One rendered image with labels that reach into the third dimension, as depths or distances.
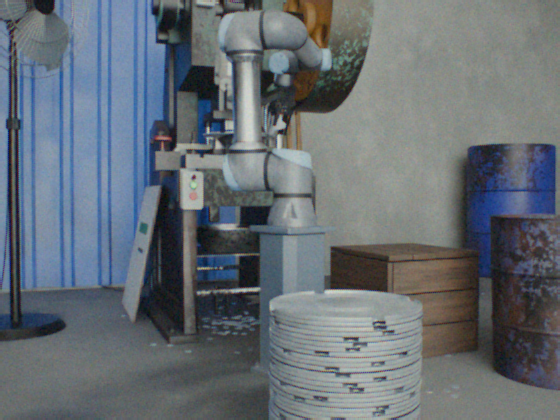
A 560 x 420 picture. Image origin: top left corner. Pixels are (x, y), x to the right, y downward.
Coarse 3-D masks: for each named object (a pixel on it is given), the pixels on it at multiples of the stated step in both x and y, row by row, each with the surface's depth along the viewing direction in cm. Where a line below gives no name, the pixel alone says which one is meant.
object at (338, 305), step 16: (272, 304) 112; (288, 304) 112; (304, 304) 112; (320, 304) 109; (336, 304) 109; (352, 304) 109; (368, 304) 109; (384, 304) 112; (400, 304) 112; (416, 304) 112; (320, 320) 98; (336, 320) 97; (352, 320) 97; (368, 320) 97; (384, 320) 98
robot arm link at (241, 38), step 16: (224, 16) 171; (240, 16) 169; (256, 16) 167; (224, 32) 169; (240, 32) 168; (256, 32) 167; (224, 48) 173; (240, 48) 169; (256, 48) 170; (240, 64) 171; (256, 64) 173; (240, 80) 172; (256, 80) 173; (240, 96) 172; (256, 96) 174; (240, 112) 173; (256, 112) 174; (240, 128) 174; (256, 128) 175; (240, 144) 174; (256, 144) 174; (224, 160) 177; (240, 160) 173; (256, 160) 174; (224, 176) 176; (240, 176) 174; (256, 176) 173
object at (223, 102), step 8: (224, 56) 238; (224, 64) 239; (224, 72) 239; (224, 80) 238; (216, 88) 240; (224, 88) 238; (216, 96) 241; (224, 96) 239; (216, 104) 241; (224, 104) 239
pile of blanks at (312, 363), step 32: (288, 320) 102; (416, 320) 103; (288, 352) 104; (320, 352) 100; (352, 352) 100; (384, 352) 98; (416, 352) 106; (288, 384) 104; (320, 384) 98; (352, 384) 99; (384, 384) 98; (416, 384) 107; (288, 416) 102; (320, 416) 99; (352, 416) 98; (384, 416) 99; (416, 416) 105
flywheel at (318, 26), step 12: (288, 0) 282; (300, 0) 269; (312, 0) 256; (324, 0) 245; (300, 12) 260; (312, 12) 253; (324, 12) 245; (312, 24) 254; (324, 24) 245; (312, 36) 257; (324, 36) 261; (324, 48) 237; (300, 72) 270; (312, 72) 257; (300, 84) 270; (312, 84) 249; (300, 96) 261
